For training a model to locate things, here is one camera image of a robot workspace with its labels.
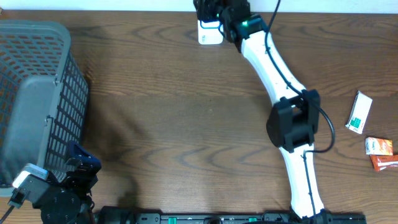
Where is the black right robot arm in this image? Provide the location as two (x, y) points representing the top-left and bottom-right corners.
(193, 0), (324, 222)

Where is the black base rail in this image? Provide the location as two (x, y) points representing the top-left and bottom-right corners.
(134, 212), (367, 224)

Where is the red Top chocolate bar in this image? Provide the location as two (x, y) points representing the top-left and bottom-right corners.
(370, 155), (398, 172)

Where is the white green carton box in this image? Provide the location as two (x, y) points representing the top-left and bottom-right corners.
(345, 91), (373, 134)

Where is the grey plastic shopping basket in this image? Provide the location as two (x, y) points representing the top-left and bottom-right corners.
(1, 20), (89, 197)

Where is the orange white snack packet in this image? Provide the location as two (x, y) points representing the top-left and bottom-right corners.
(365, 137), (393, 156)

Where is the white barcode scanner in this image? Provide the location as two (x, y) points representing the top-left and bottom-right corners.
(197, 20), (224, 45)

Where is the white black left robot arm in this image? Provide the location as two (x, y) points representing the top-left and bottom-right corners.
(13, 141), (136, 223)

